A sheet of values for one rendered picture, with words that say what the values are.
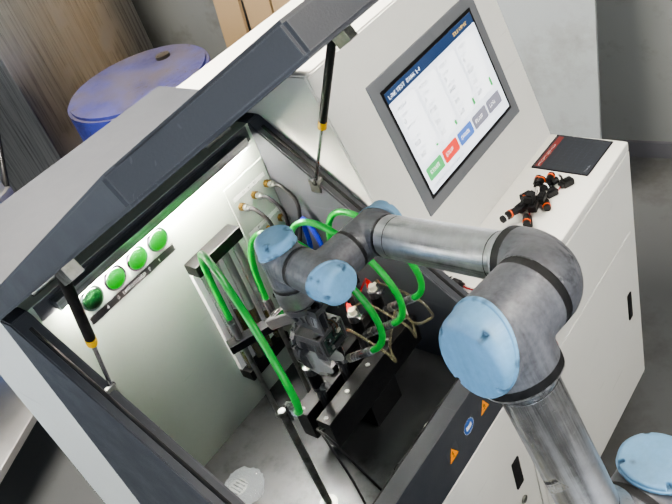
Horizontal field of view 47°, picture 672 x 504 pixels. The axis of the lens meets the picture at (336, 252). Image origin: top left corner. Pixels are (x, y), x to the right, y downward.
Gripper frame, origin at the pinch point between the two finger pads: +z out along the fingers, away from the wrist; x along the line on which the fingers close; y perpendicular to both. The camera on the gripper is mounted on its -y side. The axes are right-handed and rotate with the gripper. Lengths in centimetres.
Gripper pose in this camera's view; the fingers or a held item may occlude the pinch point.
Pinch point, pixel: (322, 368)
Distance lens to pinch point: 157.2
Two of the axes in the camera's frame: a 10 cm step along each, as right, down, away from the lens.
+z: 2.8, 7.6, 5.9
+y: 7.7, 1.9, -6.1
